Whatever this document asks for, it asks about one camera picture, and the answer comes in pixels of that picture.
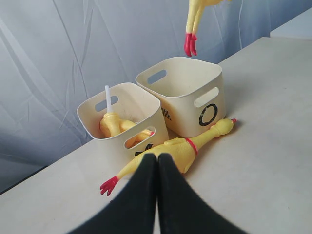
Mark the white backdrop curtain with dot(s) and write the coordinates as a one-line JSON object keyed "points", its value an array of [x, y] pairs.
{"points": [[55, 54]]}

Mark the cream bin marked O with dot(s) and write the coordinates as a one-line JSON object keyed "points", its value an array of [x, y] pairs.
{"points": [[191, 93]]}

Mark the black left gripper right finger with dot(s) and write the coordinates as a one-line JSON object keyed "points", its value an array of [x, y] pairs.
{"points": [[181, 210]]}

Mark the cream bin marked X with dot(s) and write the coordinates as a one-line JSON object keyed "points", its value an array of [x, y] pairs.
{"points": [[130, 102]]}

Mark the severed rubber chicken head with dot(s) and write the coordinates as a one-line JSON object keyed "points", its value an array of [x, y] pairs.
{"points": [[109, 124]]}

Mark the whole rubber chicken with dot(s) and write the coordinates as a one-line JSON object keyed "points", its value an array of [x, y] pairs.
{"points": [[195, 10], [183, 151]]}

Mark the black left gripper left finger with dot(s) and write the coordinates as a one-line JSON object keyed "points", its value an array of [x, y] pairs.
{"points": [[132, 211]]}

